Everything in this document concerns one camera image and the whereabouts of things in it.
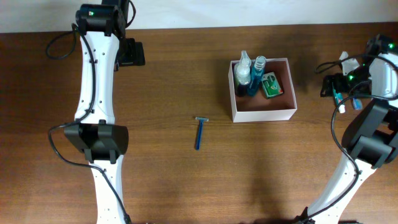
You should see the blue white toothbrush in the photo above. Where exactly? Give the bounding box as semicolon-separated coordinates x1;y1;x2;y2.
352;98;363;110

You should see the green toothpaste tube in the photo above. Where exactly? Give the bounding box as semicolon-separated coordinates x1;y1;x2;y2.
332;83;346;114

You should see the green Dettol soap box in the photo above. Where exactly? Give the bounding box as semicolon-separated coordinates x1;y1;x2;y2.
261;72;284;99

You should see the teal Listerine mouthwash bottle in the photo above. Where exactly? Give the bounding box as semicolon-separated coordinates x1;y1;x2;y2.
247;56;266;96

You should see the purple foam soap pump bottle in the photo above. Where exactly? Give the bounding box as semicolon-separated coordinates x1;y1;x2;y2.
234;50;251;97

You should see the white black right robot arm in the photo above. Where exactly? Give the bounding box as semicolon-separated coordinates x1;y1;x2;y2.
295;34;397;223

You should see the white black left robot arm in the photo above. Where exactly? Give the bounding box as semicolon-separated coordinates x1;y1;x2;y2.
64;1;146;223

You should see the blue disposable razor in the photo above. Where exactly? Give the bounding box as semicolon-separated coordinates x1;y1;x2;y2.
195;117;209;151

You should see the pink open cardboard box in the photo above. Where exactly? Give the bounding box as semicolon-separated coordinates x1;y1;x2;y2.
228;58;297;123

